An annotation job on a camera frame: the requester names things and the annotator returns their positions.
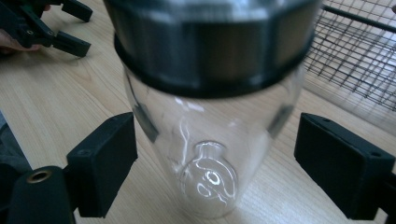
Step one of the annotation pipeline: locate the clear bottle with black cap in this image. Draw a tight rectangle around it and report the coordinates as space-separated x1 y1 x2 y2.
102 0 322 219

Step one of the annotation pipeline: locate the black wire mesh basket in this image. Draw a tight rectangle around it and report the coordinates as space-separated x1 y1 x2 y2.
302 0 396 114

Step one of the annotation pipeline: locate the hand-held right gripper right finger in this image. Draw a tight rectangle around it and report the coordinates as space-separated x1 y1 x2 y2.
293 112 396 221

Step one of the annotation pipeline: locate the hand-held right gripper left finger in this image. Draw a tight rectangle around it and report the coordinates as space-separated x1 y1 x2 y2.
65 111 139 218

